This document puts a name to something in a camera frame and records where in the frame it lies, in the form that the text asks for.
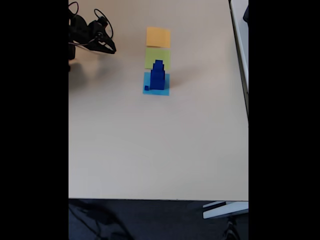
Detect green paper square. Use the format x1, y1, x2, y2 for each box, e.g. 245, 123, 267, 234
144, 47, 172, 70

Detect orange paper square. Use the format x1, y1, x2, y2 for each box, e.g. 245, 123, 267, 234
146, 26, 172, 48

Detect light blue paper square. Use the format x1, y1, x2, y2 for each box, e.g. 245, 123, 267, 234
142, 72, 170, 97

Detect medium blue cube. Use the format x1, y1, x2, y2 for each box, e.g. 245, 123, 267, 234
152, 64, 165, 78

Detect large blue cube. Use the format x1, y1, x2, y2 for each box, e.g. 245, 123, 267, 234
150, 70, 166, 90

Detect white neighbouring desk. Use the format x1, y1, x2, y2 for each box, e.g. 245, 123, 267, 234
228, 0, 249, 121

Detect black camera cable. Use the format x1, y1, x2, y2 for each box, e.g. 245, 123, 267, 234
68, 1, 114, 48

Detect black floor cables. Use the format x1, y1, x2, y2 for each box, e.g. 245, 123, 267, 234
68, 201, 131, 240

